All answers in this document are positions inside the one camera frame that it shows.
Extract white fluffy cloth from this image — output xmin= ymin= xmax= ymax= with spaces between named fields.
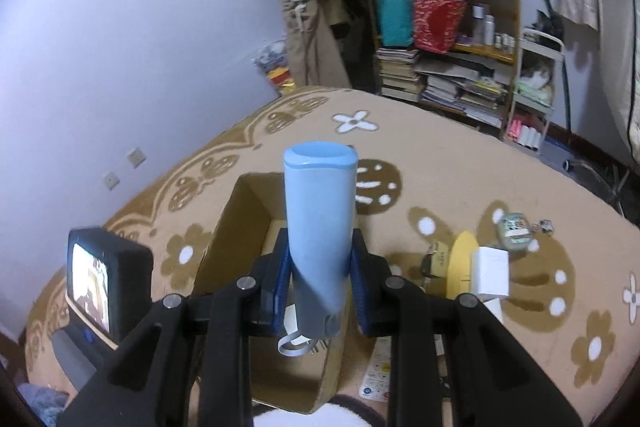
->
xmin=252 ymin=394 xmax=391 ymax=427

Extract red gift bag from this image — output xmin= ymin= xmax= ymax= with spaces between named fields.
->
xmin=412 ymin=0 xmax=471 ymax=54

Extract small brown pouch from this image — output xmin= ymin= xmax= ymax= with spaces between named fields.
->
xmin=421 ymin=241 xmax=453 ymax=280

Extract white bottles on shelf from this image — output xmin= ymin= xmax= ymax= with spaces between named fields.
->
xmin=471 ymin=4 xmax=516 ymax=54

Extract beige floral blanket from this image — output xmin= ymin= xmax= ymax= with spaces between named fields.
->
xmin=22 ymin=87 xmax=640 ymax=427

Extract small round printed tin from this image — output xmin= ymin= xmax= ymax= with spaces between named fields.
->
xmin=499 ymin=213 xmax=533 ymax=252

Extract white trolley cart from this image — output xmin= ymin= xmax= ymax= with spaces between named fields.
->
xmin=502 ymin=28 xmax=567 ymax=155

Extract pile of magazines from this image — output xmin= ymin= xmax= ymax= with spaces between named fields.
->
xmin=420 ymin=69 xmax=508 ymax=128

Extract yellow oval board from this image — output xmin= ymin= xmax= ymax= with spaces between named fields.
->
xmin=444 ymin=231 xmax=481 ymax=303

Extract wooden bookshelf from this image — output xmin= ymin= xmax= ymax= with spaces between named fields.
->
xmin=367 ymin=0 xmax=523 ymax=142

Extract pink rolls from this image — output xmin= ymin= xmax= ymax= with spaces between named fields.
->
xmin=507 ymin=119 xmax=542 ymax=154

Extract colourful printed plastic bag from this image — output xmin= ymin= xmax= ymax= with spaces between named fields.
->
xmin=252 ymin=39 xmax=296 ymax=96

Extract small white box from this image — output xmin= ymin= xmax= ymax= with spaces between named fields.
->
xmin=471 ymin=247 xmax=511 ymax=320

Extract white remote control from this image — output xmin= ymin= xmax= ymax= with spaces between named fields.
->
xmin=359 ymin=336 xmax=396 ymax=403

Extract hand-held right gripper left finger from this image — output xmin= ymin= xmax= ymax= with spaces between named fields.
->
xmin=60 ymin=232 xmax=296 ymax=427

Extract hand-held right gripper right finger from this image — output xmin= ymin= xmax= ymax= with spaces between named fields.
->
xmin=347 ymin=227 xmax=583 ymax=427

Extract teal bag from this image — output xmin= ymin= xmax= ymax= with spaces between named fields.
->
xmin=375 ymin=0 xmax=416 ymax=48

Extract beige coat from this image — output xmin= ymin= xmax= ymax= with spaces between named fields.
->
xmin=282 ymin=0 xmax=351 ymax=90

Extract cardboard box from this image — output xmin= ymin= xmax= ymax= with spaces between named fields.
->
xmin=190 ymin=172 xmax=359 ymax=414

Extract blue fluffy cloth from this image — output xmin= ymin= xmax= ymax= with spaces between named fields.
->
xmin=15 ymin=382 xmax=69 ymax=427

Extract stack of books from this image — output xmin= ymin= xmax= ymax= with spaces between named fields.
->
xmin=375 ymin=48 xmax=426 ymax=102

